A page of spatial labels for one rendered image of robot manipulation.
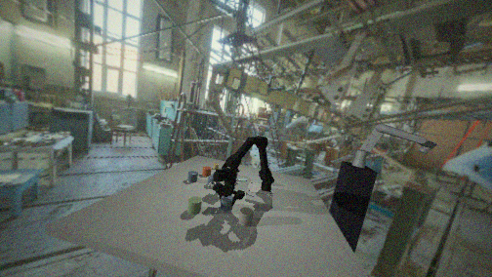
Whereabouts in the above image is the orange cylinder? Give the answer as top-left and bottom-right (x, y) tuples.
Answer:
(202, 167), (212, 177)

